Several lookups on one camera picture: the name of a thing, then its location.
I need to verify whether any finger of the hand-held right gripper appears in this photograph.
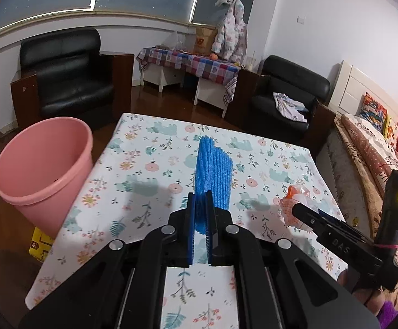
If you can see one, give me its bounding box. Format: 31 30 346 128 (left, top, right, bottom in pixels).
291 203 324 239
317 208 350 231

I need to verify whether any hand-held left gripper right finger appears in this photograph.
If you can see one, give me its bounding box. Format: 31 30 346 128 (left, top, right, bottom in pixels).
206 192 381 329

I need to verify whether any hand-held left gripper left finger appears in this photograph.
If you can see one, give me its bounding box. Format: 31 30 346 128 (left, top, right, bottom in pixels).
19 192 196 329

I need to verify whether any orange and white plastic wrapper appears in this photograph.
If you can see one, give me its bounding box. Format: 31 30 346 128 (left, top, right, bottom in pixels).
279 184 318 230

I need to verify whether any blue foam net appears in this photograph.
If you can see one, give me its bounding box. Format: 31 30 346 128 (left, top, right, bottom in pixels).
194 136 234 235

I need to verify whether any pink plastic bucket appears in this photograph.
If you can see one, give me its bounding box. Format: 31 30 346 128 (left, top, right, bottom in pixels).
0 117 94 239

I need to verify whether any person's right forearm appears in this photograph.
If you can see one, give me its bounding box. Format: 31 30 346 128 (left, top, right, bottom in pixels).
374 300 398 329

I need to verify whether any person's right hand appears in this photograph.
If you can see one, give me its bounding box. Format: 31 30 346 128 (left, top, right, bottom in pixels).
338 270 386 317

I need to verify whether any bed with patterned blankets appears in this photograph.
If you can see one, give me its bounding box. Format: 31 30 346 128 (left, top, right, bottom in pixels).
326 113 398 247

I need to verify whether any floral tablecloth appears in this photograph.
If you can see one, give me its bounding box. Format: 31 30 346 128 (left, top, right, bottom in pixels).
25 112 348 329

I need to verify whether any colourful printed pillow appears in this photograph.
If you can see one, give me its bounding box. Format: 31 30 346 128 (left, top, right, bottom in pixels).
358 92 388 132

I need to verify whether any crumpled printed cloth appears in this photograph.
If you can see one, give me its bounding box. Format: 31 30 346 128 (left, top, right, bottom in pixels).
273 92 308 123

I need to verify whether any white bed headboard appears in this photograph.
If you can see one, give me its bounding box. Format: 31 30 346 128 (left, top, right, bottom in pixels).
327 60 398 124

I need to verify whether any black leather armchair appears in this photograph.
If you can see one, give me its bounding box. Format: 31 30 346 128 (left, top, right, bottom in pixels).
224 55 337 155
10 27 135 131

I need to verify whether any white desk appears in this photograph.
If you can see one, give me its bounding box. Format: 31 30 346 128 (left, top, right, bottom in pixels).
140 63 232 117

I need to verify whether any yellow box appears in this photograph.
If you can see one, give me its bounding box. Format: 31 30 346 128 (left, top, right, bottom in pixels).
28 226 56 263

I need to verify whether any checked tablecloth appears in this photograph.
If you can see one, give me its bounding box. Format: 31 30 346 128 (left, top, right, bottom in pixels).
136 46 241 105

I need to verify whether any brown stool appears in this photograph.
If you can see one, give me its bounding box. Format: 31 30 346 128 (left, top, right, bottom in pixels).
0 249 43 302

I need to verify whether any clear plastic bag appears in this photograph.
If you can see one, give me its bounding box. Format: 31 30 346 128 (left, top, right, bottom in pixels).
163 31 186 51

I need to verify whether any cardboard box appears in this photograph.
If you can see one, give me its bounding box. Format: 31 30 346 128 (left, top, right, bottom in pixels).
194 27 218 55

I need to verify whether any hanging padded jacket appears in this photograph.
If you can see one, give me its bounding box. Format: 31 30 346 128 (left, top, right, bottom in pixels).
211 0 248 63

